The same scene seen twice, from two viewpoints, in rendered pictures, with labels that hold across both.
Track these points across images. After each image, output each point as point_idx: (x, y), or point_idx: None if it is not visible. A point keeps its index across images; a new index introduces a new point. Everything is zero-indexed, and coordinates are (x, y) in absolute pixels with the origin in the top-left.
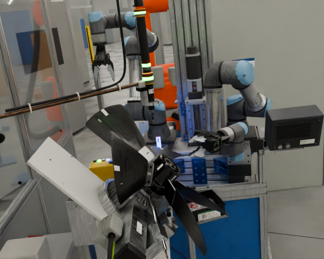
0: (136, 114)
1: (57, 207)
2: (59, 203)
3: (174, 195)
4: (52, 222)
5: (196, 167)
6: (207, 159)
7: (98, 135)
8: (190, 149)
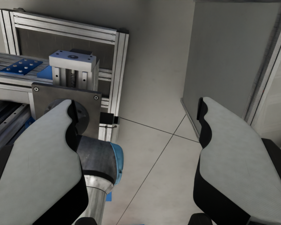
0: (94, 143)
1: (225, 50)
2: (224, 59)
3: None
4: (232, 16)
5: (24, 68)
6: None
7: None
8: (21, 91)
